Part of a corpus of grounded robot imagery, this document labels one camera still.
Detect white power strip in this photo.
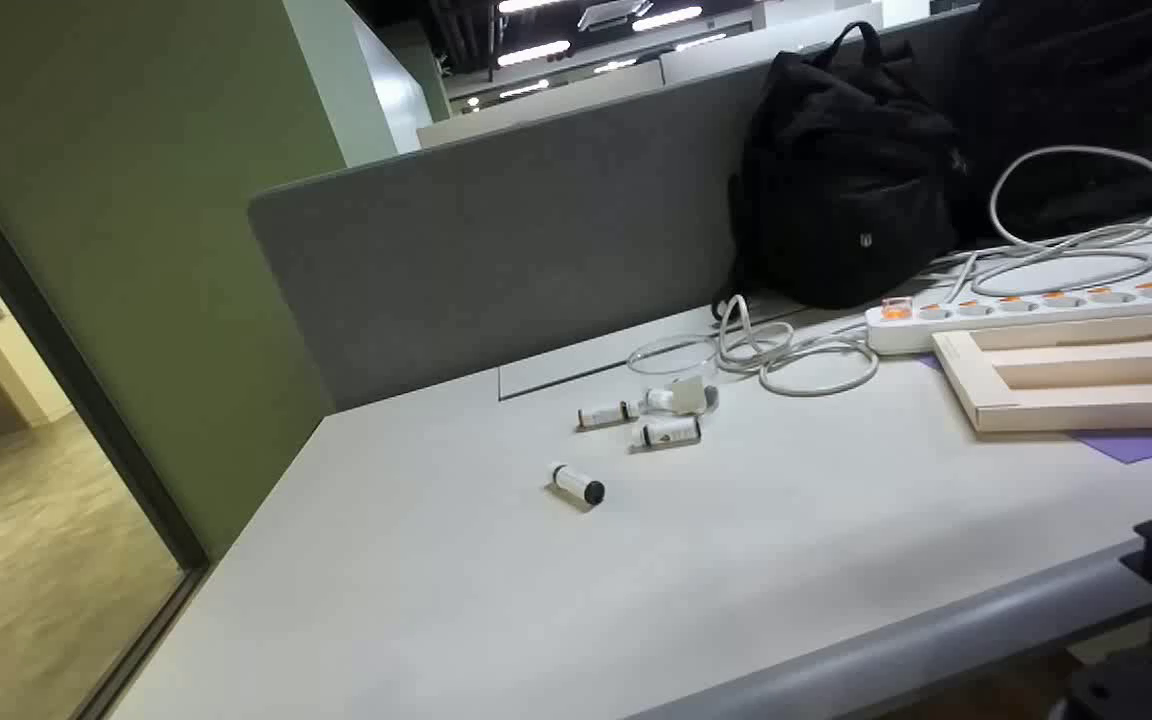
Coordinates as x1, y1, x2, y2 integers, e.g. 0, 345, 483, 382
861, 277, 1152, 362

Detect white cylinder with black cap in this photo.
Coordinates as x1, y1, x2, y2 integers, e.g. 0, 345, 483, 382
573, 398, 641, 437
545, 460, 611, 516
624, 412, 710, 457

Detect grey desk partition panel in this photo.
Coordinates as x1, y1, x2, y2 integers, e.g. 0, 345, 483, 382
249, 58, 796, 412

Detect ceiling light strip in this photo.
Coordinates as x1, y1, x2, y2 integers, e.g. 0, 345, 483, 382
624, 0, 714, 39
492, 36, 579, 73

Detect black backpack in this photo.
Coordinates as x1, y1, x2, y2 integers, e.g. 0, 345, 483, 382
725, 18, 967, 311

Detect purple mat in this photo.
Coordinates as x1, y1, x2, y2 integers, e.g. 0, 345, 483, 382
1074, 429, 1152, 467

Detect coiled white cable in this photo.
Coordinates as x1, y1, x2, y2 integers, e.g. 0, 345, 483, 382
710, 292, 883, 401

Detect white power strip cable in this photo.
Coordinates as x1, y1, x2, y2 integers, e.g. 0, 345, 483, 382
933, 142, 1152, 306

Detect light wooden frame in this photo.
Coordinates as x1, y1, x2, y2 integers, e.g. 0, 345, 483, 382
927, 308, 1152, 439

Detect black door frame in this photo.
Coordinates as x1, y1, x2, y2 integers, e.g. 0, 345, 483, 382
0, 130, 216, 720

